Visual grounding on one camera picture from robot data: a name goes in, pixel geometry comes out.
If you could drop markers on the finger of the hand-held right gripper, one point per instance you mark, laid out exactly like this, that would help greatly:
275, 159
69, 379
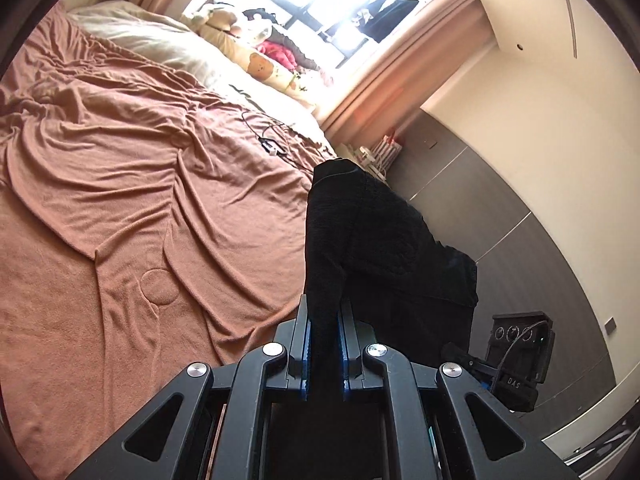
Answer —
460, 355

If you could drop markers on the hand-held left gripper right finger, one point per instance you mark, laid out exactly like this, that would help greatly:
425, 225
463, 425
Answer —
344, 360

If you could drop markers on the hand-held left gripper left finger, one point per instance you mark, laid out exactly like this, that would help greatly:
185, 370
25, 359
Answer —
305, 360

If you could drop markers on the black pants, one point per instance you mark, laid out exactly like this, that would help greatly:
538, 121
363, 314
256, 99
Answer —
370, 240

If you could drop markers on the white bedside rack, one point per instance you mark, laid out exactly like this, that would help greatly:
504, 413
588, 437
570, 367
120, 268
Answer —
375, 155

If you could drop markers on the white charger plug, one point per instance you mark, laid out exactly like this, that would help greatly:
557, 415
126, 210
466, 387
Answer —
272, 149

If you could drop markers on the brown fleece blanket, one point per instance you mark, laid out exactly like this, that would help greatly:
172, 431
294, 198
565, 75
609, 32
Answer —
125, 185

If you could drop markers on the bear printed cream pillow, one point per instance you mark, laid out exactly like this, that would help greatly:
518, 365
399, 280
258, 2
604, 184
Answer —
260, 65

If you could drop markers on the red garment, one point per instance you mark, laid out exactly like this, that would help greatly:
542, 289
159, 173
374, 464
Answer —
277, 52

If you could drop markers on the black and white plush toy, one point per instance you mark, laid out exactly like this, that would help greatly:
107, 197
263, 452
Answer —
257, 22

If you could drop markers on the black hanging garment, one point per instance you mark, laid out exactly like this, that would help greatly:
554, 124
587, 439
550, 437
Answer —
390, 10

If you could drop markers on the beige teddy bear plush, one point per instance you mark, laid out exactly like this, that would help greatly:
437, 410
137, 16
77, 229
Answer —
220, 17

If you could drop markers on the wall socket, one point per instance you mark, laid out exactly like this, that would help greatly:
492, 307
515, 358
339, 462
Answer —
611, 325
430, 144

